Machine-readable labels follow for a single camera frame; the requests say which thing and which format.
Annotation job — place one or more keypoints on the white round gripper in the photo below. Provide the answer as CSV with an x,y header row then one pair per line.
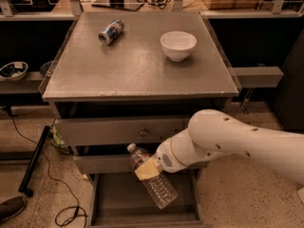
x,y
165,156

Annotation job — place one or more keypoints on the clear plastic water bottle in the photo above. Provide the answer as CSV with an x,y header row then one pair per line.
x,y
159,188

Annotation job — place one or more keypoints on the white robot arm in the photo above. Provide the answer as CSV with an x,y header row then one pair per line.
x,y
211,134

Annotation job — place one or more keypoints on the grey top drawer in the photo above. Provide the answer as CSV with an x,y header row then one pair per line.
x,y
120,130

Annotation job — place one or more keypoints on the grey open bottom drawer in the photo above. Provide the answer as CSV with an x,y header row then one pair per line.
x,y
121,201

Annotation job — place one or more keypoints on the grey middle drawer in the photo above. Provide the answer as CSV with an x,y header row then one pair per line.
x,y
103,164

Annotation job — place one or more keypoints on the grey three-drawer cabinet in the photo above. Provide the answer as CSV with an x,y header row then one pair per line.
x,y
133,77

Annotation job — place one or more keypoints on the green patterned bag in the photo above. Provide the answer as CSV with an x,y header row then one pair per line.
x,y
58,142

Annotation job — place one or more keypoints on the black bar on floor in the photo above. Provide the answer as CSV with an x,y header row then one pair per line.
x,y
24,186

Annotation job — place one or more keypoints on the white ceramic bowl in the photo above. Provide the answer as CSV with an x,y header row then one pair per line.
x,y
178,45

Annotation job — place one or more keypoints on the blue silver soda can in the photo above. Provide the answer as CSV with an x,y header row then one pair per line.
x,y
111,32

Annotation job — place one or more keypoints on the dark shoe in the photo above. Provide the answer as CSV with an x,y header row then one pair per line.
x,y
12,207

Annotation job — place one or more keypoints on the bowl with dark contents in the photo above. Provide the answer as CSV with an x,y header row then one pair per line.
x,y
14,71

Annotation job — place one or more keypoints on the black monitor stand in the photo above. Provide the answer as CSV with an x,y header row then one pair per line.
x,y
130,5

